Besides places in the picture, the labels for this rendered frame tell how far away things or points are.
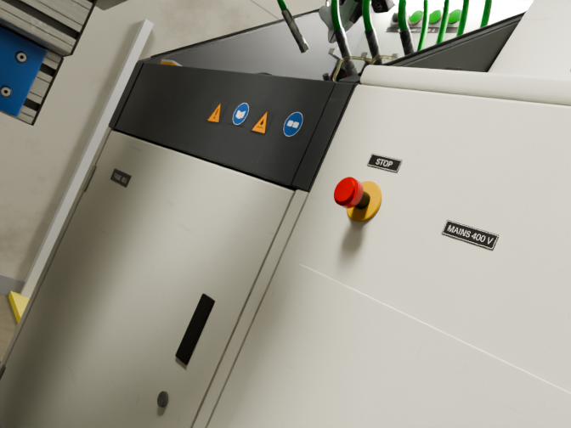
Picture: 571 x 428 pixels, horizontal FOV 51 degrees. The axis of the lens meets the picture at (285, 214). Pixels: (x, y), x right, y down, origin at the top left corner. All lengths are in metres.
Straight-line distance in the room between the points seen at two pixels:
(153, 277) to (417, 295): 0.51
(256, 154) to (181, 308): 0.26
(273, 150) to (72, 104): 2.01
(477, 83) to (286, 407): 0.43
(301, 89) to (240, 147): 0.13
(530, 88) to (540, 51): 0.36
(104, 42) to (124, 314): 1.95
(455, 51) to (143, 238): 0.60
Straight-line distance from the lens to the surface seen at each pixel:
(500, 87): 0.69
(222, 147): 0.98
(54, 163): 2.83
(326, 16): 1.27
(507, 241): 0.61
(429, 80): 0.75
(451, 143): 0.69
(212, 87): 1.09
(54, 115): 2.81
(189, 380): 0.88
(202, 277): 0.91
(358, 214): 0.72
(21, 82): 0.76
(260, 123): 0.93
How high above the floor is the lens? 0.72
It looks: 2 degrees up
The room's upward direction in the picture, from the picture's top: 24 degrees clockwise
